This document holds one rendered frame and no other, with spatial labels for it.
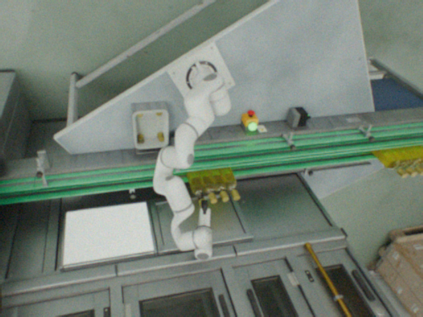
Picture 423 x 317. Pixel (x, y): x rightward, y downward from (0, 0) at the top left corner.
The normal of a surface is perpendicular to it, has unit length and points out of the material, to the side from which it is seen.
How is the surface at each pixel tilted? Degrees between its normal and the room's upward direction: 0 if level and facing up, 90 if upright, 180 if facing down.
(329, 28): 0
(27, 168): 90
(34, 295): 90
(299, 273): 90
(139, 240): 90
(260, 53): 0
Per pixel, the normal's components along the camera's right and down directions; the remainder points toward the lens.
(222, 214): 0.04, -0.76
